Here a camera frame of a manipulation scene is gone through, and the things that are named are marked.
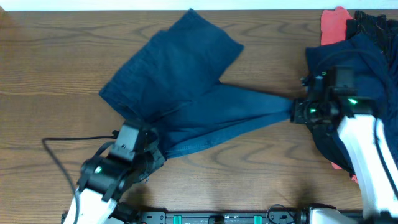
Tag dark blue garment in pile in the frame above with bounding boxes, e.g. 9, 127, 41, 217
298, 34, 397, 173

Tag black knit garment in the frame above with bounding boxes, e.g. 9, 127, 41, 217
346, 11, 397, 62

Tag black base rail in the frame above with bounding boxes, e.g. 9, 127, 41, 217
60, 210, 312, 224

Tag dark blue denim shorts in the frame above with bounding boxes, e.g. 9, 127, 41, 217
99, 10, 292, 159

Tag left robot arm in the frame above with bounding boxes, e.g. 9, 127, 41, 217
63, 125, 165, 223

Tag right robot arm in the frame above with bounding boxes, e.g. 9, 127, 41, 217
291, 96, 397, 223

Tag red garment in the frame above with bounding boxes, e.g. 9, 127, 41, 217
320, 6, 352, 45

